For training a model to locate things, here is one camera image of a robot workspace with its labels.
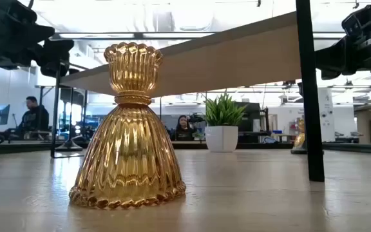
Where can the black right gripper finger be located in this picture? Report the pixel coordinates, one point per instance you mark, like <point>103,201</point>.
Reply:
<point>332,58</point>
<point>333,74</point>

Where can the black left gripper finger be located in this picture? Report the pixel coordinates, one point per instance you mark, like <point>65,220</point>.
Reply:
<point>55,68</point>
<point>58,50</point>

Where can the amber ribbed glass candle holder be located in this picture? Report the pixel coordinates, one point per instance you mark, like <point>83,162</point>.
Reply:
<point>127,154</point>
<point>299,140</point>

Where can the tall black candlestick holder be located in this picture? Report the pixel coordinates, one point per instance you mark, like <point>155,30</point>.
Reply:
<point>69,146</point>

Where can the white column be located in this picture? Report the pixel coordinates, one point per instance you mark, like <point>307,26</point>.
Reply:
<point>327,112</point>

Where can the person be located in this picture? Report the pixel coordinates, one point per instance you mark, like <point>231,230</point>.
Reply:
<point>35,119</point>
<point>183,131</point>

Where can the computer monitor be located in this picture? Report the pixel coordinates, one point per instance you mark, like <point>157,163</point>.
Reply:
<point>0,114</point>

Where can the black machine cabinet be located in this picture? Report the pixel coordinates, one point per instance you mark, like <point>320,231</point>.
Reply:
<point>253,120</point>

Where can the wooden shelf with black legs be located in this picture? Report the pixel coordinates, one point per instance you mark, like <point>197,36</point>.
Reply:
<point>221,58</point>

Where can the green plant in white pot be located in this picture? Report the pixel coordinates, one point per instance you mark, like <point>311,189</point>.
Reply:
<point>221,137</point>

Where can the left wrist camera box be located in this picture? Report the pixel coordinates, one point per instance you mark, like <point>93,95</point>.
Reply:
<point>31,29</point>

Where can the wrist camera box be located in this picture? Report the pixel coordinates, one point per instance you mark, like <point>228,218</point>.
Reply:
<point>359,19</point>
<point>31,29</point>

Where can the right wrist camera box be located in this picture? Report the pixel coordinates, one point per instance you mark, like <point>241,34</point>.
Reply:
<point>359,19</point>

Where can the black aluminium table frame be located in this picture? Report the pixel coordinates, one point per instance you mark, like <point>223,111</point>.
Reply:
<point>349,148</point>

